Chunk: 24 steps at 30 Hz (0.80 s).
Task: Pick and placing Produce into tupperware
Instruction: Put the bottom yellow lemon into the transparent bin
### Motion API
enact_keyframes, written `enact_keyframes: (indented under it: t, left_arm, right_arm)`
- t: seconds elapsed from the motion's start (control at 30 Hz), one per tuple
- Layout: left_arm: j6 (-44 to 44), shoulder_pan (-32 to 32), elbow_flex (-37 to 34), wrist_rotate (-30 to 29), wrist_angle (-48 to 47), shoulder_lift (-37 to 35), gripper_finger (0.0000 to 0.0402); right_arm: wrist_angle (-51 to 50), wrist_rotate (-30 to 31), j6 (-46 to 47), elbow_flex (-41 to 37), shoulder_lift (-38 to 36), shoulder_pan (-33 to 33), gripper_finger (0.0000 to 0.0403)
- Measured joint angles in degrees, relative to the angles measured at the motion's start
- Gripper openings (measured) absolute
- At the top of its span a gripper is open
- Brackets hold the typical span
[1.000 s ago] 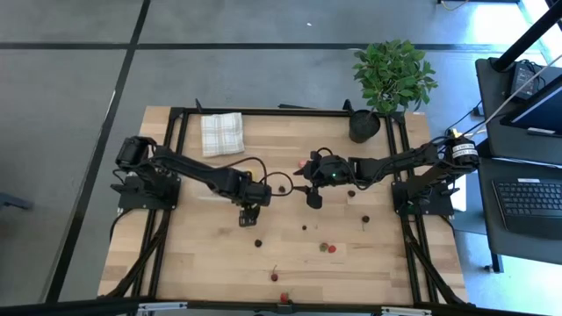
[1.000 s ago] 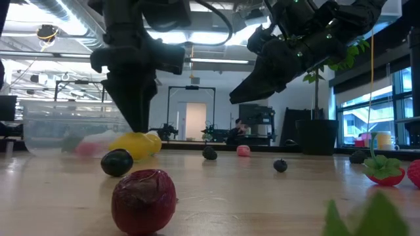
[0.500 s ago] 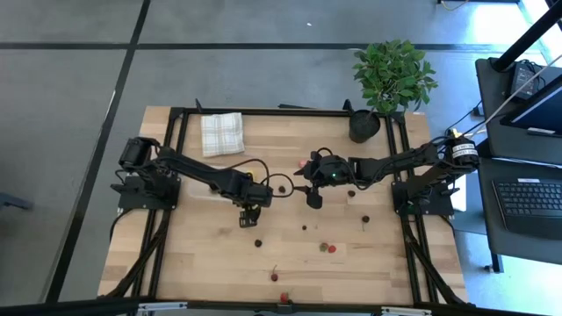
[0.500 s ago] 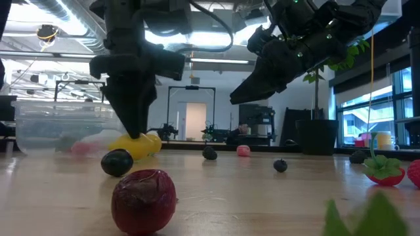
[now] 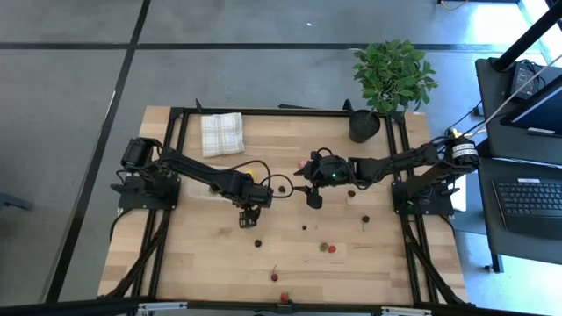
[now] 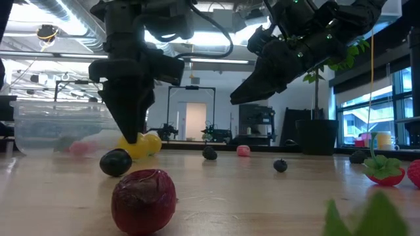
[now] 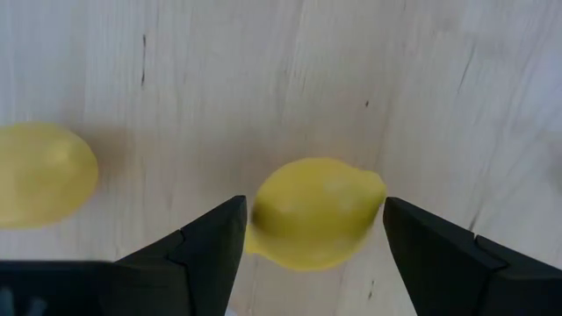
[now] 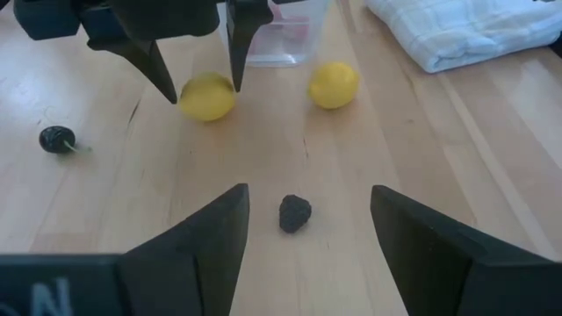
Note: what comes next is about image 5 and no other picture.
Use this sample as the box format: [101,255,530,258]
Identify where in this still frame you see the black diagonal pole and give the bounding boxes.
[490,0,562,74]

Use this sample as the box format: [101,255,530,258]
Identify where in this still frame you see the white paper sheet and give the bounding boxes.
[450,186,469,215]

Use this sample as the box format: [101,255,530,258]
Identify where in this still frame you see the black keyboard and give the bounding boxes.
[491,176,562,241]

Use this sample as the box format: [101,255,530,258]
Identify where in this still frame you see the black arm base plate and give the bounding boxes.
[110,173,182,212]
[391,179,461,217]

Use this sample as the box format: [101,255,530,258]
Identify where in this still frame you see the folded white checked towel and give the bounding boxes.
[200,111,246,159]

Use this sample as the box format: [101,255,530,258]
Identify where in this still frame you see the thin white cable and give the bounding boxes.
[460,53,562,137]

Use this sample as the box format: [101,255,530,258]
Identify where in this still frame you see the black aluminium rig frame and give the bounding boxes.
[0,98,562,316]

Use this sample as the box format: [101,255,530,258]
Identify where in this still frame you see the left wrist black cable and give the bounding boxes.
[232,159,294,199]

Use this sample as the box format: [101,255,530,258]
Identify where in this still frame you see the green leafy plant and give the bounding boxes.
[352,39,439,117]

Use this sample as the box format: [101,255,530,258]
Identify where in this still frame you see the black power adapter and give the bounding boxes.
[508,60,548,101]

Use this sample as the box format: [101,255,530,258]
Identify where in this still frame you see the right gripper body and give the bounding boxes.
[305,151,352,210]

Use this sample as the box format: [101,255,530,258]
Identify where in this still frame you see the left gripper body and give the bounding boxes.
[221,169,274,229]

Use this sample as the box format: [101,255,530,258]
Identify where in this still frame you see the black plant pot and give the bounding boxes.
[349,109,382,145]

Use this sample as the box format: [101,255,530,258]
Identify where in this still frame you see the black desk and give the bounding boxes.
[475,56,562,267]

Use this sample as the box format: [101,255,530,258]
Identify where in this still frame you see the black floor cable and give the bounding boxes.
[438,99,488,146]

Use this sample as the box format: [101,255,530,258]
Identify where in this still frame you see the black computer monitor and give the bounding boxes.
[500,73,562,138]

